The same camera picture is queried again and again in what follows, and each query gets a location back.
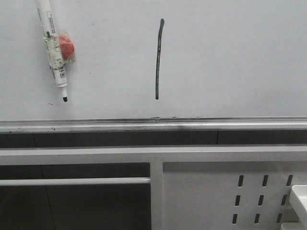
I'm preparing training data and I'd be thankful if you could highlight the red round magnet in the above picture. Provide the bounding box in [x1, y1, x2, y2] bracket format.
[58, 30, 76, 64]

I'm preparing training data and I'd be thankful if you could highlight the white plastic bin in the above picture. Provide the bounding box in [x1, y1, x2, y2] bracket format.
[280, 185, 307, 230]

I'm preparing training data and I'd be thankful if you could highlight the aluminium whiteboard tray rail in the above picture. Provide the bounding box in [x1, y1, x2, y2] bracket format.
[0, 117, 307, 134]

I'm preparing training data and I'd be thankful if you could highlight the white whiteboard marker pen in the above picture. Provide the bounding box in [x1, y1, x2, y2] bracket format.
[35, 0, 68, 102]

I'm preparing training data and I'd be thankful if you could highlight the white metal pegboard frame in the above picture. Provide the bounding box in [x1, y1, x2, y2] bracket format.
[0, 145, 307, 230]

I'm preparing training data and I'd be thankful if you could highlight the white whiteboard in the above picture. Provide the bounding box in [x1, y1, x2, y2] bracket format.
[0, 0, 307, 121]

